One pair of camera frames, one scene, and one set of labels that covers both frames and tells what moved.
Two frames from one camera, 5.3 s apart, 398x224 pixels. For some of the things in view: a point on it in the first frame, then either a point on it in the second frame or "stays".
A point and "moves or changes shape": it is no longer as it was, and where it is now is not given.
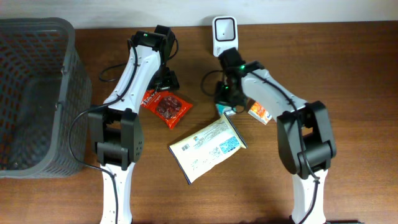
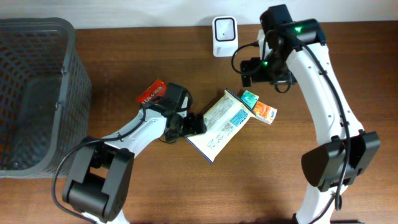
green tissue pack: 222,109 moves or changes shape
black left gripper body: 168,82 to 195,125
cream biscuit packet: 208,147 moves or changes shape
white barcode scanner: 225,30 stays
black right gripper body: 225,98 to 246,73
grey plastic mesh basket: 45,84 stays
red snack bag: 166,104 moves or changes shape
